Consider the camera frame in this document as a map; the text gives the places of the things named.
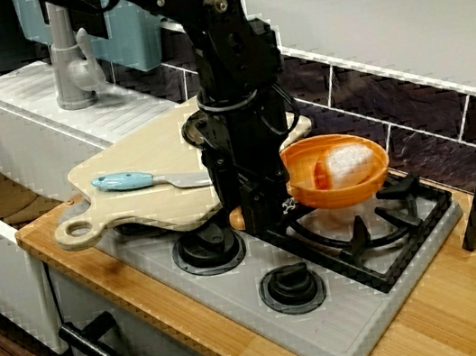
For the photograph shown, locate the grey toy faucet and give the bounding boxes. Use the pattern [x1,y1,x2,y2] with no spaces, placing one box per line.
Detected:
[40,0,112,114]

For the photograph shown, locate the teal box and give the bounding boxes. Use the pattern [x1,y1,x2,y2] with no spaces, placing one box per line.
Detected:
[9,0,169,93]

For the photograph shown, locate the light wooden cutting board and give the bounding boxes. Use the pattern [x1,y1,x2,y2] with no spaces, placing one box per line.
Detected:
[34,78,327,255]

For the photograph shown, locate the wooden kitchen countertop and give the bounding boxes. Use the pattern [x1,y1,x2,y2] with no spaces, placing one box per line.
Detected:
[7,119,476,356]

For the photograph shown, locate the toy knife blue handle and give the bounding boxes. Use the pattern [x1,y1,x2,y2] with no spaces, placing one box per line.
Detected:
[90,158,214,206]

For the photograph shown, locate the grey toy stove plate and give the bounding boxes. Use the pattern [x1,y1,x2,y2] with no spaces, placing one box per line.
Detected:
[82,119,476,356]

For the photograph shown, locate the white toy sink basin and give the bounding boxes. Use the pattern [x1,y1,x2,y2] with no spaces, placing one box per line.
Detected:
[0,43,214,356]

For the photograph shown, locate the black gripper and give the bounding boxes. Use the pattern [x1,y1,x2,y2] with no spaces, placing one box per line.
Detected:
[198,128,301,243]

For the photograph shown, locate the orange toy frying pan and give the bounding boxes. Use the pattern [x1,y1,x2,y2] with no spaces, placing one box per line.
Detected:
[217,124,397,233]

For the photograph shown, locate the glass lid yellow knob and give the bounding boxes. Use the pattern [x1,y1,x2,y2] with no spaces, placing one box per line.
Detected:
[178,108,215,150]

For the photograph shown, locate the black stove knob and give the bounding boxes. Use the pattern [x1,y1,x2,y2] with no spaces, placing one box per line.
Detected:
[255,258,330,321]
[169,218,251,283]

